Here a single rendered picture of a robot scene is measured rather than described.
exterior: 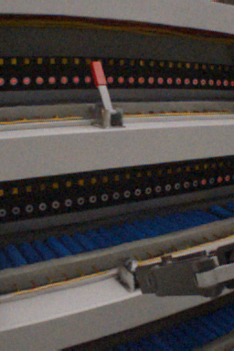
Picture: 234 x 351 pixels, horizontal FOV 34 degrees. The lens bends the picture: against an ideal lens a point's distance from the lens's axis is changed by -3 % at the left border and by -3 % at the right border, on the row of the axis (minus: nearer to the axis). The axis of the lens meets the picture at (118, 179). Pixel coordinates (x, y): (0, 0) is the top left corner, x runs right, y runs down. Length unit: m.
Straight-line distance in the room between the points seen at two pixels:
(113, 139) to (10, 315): 0.23
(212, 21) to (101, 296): 0.42
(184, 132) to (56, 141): 0.17
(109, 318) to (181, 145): 0.23
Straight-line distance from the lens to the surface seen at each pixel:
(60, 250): 0.53
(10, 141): 0.41
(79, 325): 0.44
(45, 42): 0.68
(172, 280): 0.31
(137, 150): 0.47
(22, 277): 0.47
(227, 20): 0.65
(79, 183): 0.59
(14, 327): 0.42
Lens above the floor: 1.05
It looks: 2 degrees up
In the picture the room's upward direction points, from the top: 8 degrees counter-clockwise
